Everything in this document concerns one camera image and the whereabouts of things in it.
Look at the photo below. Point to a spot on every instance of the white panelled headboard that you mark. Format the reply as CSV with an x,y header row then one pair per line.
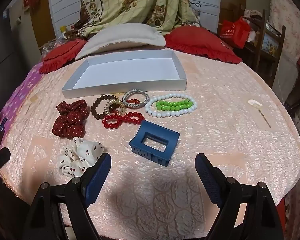
x,y
62,5

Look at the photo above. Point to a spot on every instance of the wooden shelf rack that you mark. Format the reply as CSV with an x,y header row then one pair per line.
x,y
262,30

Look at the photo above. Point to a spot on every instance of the hairpin with white flower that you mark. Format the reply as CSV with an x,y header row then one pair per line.
x,y
253,103

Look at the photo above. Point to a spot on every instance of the beige pillow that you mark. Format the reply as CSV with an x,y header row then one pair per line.
x,y
120,35

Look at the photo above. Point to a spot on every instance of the purple flowered blanket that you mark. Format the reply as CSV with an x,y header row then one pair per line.
x,y
20,90

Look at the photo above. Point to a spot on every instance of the floral green quilt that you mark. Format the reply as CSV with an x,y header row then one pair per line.
x,y
140,0

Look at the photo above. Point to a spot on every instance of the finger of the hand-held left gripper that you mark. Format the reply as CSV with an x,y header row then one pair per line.
x,y
0,156

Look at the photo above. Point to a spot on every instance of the yellow box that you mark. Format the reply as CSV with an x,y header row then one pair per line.
x,y
63,29

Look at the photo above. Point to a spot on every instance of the hairpin with beige square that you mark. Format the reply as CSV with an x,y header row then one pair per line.
x,y
33,99

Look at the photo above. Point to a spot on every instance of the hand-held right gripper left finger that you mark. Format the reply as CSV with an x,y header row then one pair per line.
x,y
97,177

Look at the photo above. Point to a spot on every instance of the white cherry-print scrunchie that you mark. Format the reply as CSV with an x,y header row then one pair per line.
x,y
75,155

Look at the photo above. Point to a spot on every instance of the round red ruffled pillow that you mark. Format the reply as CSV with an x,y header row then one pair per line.
x,y
60,55

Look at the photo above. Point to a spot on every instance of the dark red polka-dot scrunchie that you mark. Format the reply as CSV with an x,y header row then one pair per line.
x,y
70,120

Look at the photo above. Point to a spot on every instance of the large red ruffled pillow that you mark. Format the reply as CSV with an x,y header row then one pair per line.
x,y
197,40

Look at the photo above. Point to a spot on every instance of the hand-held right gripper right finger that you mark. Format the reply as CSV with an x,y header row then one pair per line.
x,y
210,180

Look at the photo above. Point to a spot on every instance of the white cardboard tray box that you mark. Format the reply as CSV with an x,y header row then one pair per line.
x,y
130,70

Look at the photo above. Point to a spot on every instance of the clear plastic bag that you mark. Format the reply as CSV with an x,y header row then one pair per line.
x,y
51,45

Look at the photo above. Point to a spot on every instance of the blue hair claw clip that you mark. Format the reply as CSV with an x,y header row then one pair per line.
x,y
137,145

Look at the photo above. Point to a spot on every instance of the red shopping bag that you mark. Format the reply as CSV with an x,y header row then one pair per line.
x,y
235,32

